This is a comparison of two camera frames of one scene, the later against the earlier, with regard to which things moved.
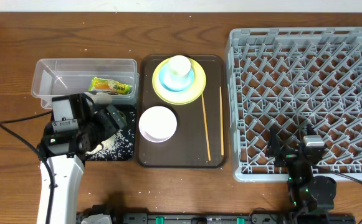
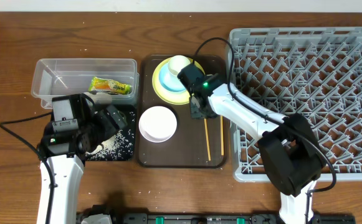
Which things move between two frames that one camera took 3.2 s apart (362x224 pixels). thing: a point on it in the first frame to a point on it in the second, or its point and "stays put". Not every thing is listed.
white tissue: [100, 98] stays put
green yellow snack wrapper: [99, 84] stays put
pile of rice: [119, 148] stays put
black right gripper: [274, 149] to [195, 113]
